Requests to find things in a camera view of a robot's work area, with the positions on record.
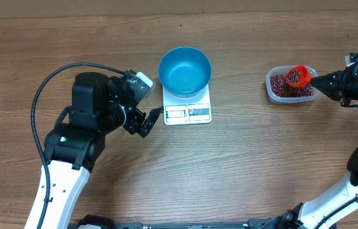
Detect red scoop with blue handle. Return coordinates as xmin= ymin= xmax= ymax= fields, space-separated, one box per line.
xmin=286 ymin=66 xmax=313 ymax=88

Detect clear plastic container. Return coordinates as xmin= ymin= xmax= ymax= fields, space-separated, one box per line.
xmin=265 ymin=66 xmax=320 ymax=104

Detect white digital kitchen scale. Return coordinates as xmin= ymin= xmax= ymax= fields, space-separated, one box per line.
xmin=163 ymin=85 xmax=212 ymax=126

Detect blue metal bowl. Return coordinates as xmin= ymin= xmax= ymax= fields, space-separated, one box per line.
xmin=158 ymin=46 xmax=212 ymax=98

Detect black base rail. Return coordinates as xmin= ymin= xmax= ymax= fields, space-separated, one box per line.
xmin=69 ymin=214 xmax=338 ymax=229

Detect red beans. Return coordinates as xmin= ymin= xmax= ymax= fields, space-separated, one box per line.
xmin=270 ymin=74 xmax=313 ymax=97

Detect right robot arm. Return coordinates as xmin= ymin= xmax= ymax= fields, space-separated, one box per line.
xmin=267 ymin=67 xmax=358 ymax=229

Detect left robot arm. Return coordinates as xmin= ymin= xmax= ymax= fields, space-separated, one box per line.
xmin=25 ymin=70 xmax=163 ymax=228

